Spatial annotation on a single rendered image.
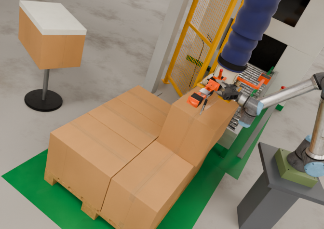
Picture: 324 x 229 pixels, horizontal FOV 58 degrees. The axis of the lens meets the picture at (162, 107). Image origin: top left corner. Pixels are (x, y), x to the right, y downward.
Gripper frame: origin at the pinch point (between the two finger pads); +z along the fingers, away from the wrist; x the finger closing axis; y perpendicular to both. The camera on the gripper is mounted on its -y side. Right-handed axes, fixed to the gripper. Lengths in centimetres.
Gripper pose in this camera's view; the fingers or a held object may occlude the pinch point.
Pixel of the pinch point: (214, 84)
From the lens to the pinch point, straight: 212.7
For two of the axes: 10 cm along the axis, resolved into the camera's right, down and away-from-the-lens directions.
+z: -8.1, -5.1, 2.8
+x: 3.0, -7.8, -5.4
